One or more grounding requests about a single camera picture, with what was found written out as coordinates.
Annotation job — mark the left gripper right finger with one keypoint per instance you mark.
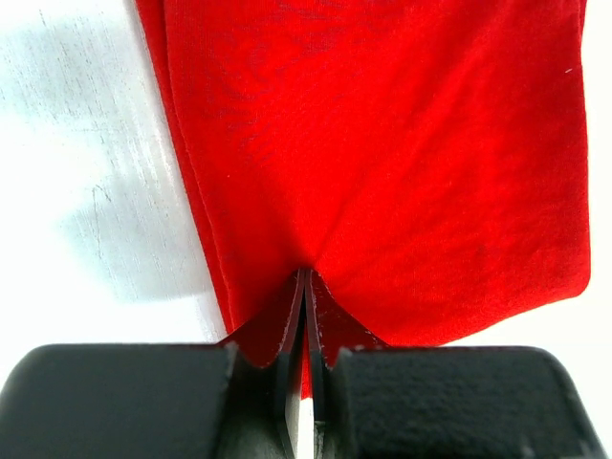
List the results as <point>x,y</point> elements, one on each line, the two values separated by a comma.
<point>373,400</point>

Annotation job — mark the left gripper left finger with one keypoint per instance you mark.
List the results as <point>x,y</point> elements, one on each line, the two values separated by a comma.
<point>237,398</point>

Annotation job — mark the red t shirt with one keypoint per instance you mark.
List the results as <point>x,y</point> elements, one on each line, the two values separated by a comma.
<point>427,158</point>

